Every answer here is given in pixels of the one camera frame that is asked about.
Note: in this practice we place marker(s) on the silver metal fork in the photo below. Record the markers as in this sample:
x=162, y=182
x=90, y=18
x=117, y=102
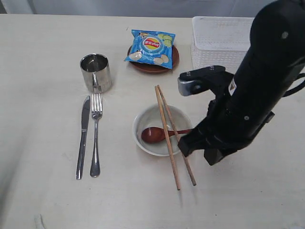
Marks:
x=96, y=113

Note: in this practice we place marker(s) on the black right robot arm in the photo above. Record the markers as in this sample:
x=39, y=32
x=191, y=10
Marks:
x=276, y=56

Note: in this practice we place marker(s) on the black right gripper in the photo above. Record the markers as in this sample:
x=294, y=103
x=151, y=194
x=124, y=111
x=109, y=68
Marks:
x=231, y=124

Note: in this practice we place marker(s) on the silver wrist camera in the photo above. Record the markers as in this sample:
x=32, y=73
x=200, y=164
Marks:
x=214, y=78

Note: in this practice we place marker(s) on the shiny steel cup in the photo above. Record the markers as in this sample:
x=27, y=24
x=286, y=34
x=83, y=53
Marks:
x=96, y=73

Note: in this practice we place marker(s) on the brown wooden chopstick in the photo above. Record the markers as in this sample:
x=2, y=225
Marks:
x=176, y=135
x=167, y=138

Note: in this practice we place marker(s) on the white ceramic bowl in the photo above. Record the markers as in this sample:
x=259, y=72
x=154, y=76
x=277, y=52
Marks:
x=150, y=117

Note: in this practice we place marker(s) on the white perforated plastic basket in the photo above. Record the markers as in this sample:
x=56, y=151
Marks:
x=220, y=41

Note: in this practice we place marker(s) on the blue chips bag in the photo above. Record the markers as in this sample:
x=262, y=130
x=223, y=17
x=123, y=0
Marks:
x=152, y=47

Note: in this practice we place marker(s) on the brown wooden spoon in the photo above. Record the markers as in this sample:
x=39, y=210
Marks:
x=154, y=134

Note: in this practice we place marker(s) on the silver table knife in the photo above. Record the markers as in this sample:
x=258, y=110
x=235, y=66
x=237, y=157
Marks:
x=84, y=127

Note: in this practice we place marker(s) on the brown wooden plate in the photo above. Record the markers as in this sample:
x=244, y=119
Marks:
x=155, y=69

